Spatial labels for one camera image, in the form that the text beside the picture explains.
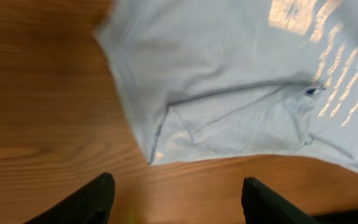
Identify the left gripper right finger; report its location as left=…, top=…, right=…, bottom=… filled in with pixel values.
left=241, top=177, right=320, bottom=224

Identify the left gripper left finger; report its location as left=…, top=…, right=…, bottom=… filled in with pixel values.
left=25, top=172, right=115, bottom=224

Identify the light blue printed t-shirt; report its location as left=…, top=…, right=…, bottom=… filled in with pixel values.
left=98, top=0, right=358, bottom=172

